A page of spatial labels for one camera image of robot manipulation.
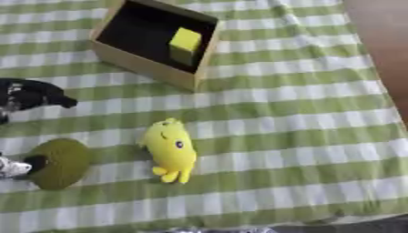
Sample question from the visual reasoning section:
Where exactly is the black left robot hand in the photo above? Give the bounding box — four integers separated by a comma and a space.
0, 77, 80, 180

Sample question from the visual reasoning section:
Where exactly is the tan cardboard box black inside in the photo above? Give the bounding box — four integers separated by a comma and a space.
87, 0, 222, 92

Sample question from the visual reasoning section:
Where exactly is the olive green round cushion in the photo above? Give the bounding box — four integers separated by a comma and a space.
20, 137, 93, 191

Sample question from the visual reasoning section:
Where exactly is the yellow soft toy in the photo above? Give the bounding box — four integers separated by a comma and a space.
137, 117, 199, 185

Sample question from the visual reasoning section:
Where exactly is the yellow block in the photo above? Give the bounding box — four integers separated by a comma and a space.
167, 26, 204, 67

